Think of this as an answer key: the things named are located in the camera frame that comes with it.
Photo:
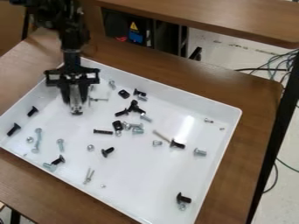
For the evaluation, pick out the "pile of bolts and screws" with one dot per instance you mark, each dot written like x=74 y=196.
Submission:
x=134 y=127

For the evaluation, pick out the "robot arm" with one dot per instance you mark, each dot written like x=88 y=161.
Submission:
x=72 y=26

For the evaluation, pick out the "white tray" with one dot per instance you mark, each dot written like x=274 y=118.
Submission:
x=148 y=172

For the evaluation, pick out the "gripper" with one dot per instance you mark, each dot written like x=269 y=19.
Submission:
x=72 y=76

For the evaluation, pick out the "black computer case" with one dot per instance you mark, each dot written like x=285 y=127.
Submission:
x=136 y=33

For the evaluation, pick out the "wooden desk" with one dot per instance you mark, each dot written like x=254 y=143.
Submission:
x=218 y=17

